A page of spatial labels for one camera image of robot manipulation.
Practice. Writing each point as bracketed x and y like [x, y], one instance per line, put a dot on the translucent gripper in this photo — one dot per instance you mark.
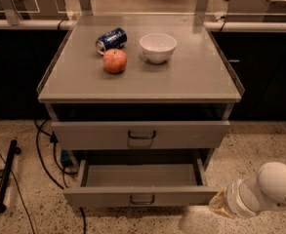
[234, 197]

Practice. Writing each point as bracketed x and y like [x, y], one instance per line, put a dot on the grey drawer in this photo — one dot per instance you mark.
[159, 182]
[140, 135]

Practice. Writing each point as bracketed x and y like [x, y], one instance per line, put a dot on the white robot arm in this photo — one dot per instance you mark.
[246, 198]

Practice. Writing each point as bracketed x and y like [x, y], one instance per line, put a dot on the grey top drawer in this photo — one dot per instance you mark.
[140, 135]

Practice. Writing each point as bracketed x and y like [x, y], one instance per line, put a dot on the grey drawer cabinet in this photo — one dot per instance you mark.
[193, 84]

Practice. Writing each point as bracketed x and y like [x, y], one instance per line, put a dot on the white bowl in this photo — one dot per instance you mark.
[157, 47]

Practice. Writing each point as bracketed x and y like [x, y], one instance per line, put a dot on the red apple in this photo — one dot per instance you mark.
[114, 61]

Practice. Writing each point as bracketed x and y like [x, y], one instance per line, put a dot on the blue soda can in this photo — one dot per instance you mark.
[115, 39]

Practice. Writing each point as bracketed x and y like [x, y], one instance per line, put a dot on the black stand leg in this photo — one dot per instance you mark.
[13, 151]

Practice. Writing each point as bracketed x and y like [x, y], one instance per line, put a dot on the white horizontal rail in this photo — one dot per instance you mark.
[212, 26]

